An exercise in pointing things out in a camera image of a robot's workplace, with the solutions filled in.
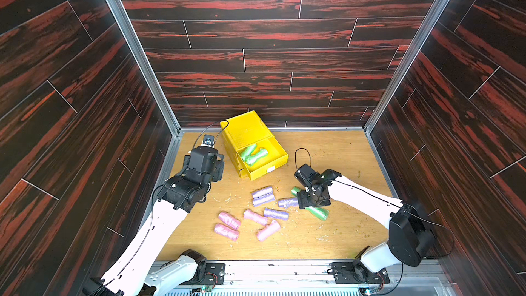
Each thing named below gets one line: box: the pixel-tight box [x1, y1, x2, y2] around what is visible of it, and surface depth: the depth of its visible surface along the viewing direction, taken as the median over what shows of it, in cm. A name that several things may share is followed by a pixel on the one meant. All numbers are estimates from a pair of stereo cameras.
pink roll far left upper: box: [217, 211, 242, 231], surface depth 86 cm
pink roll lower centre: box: [256, 219, 281, 242], surface depth 85 cm
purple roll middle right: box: [277, 197, 299, 209], surface depth 90 cm
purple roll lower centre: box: [263, 207, 290, 221], surface depth 88 cm
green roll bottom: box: [245, 148, 269, 167], surface depth 88 cm
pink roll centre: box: [243, 208, 268, 227], surface depth 87 cm
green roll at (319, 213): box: [304, 206, 330, 222], surface depth 88 cm
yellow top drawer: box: [235, 135, 290, 181], surface depth 88 cm
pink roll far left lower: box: [213, 223, 240, 242], surface depth 83 cm
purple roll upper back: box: [251, 186, 276, 204], surface depth 93 cm
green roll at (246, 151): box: [240, 143, 257, 159], surface depth 90 cm
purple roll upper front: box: [252, 189, 275, 207], surface depth 93 cm
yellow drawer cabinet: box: [219, 110, 289, 181], surface depth 90 cm
